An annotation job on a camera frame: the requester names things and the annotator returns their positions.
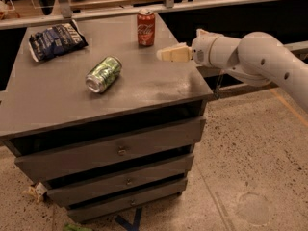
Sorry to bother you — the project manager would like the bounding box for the grey drawer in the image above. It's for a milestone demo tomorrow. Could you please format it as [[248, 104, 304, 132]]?
[[67, 178, 188, 222], [47, 153, 193, 207], [15, 116, 205, 182]]

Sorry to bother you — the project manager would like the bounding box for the metal railing frame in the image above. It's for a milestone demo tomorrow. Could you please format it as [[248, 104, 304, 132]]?
[[0, 0, 308, 101]]

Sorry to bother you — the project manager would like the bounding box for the middle grey drawer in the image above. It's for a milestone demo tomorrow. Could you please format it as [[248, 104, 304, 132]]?
[[47, 153, 193, 207]]

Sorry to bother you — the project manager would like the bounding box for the grey drawer cabinet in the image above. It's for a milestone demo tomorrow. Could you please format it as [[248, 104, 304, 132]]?
[[0, 15, 210, 211]]

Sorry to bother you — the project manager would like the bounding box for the blue floor tape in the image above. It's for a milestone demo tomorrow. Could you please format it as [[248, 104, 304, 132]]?
[[115, 207, 143, 231]]

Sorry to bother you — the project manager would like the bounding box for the green soda can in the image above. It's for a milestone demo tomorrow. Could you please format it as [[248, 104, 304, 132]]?
[[86, 56, 122, 93]]

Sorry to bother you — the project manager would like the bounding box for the top grey drawer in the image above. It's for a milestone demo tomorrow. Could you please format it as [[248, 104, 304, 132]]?
[[15, 116, 205, 182]]

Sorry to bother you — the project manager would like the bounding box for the crumpled tape scrap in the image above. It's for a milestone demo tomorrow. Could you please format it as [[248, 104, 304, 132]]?
[[22, 183, 47, 203]]

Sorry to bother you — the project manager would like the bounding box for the blue chip bag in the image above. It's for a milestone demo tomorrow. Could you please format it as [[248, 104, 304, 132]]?
[[28, 20, 88, 62]]

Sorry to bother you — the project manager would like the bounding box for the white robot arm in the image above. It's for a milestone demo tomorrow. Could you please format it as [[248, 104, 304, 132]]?
[[157, 29, 308, 111]]

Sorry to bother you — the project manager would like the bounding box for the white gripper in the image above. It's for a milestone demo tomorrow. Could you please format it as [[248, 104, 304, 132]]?
[[157, 29, 222, 66]]

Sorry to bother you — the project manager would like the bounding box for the bottom grey drawer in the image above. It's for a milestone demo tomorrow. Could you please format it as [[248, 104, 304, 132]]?
[[67, 178, 188, 222]]

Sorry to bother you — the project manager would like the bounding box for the green object on floor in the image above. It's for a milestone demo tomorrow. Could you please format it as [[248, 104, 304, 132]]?
[[63, 223, 93, 231]]

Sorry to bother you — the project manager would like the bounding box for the red coke can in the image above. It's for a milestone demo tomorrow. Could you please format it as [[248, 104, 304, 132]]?
[[137, 9, 155, 46]]

